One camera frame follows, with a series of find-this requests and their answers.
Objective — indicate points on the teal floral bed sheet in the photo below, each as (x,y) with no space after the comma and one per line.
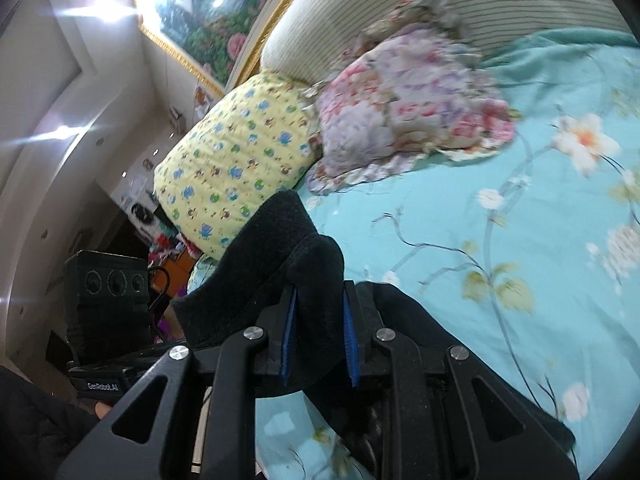
(450,210)

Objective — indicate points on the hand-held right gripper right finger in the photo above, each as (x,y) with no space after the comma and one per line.
(350,340)

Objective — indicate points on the person's left forearm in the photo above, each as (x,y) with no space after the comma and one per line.
(40,425)

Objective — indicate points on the person's left hand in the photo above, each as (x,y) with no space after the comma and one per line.
(102,410)

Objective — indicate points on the striped padded headboard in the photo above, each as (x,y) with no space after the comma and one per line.
(500,5)

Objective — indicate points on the yellow printed pillow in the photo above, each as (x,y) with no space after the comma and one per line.
(240,160)

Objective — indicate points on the small wall hanging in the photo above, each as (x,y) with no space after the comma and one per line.
(200,97)

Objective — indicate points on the black pants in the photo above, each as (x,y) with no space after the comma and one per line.
(280,240)

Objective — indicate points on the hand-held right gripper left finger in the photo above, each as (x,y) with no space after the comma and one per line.
(287,340)

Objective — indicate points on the pink floral ruffled pillow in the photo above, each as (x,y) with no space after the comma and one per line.
(400,100)

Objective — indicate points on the gold framed landscape painting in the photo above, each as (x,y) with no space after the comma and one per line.
(215,5)

